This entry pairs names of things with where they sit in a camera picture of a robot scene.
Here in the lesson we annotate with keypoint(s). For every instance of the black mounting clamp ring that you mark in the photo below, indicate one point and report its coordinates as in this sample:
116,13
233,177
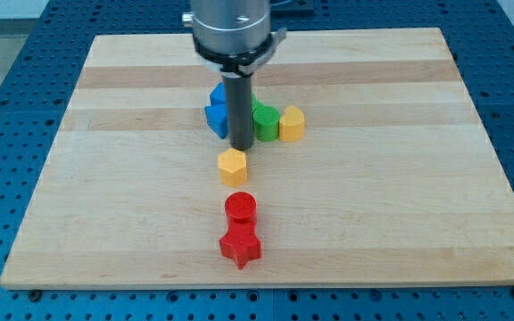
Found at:
240,64

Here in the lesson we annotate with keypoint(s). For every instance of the red circle block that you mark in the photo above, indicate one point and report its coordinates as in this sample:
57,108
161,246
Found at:
241,207

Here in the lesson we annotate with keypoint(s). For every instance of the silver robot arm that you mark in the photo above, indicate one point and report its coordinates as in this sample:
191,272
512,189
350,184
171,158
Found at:
234,38

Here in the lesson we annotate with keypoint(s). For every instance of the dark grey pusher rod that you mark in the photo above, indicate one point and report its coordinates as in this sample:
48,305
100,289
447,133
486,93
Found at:
238,92

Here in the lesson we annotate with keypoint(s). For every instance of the blue triangle block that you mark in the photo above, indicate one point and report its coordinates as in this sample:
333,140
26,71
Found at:
217,119

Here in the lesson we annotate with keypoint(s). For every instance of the yellow heart block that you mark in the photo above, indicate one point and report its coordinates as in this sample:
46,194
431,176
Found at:
291,124

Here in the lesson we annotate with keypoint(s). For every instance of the wooden board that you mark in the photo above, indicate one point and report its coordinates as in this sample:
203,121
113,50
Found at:
395,182

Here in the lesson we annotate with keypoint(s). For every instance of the blue cube block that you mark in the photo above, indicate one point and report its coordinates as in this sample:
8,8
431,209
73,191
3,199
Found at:
217,95

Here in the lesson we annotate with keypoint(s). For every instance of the green block behind rod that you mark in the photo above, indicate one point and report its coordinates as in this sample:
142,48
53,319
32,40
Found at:
256,103

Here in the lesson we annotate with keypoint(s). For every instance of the red star block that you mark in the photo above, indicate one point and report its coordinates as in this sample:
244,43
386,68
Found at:
240,243

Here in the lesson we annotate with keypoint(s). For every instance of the green circle block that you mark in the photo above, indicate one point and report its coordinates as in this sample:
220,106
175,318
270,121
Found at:
265,122

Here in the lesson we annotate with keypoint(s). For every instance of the yellow hexagon block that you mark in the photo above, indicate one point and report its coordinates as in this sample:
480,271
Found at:
232,166

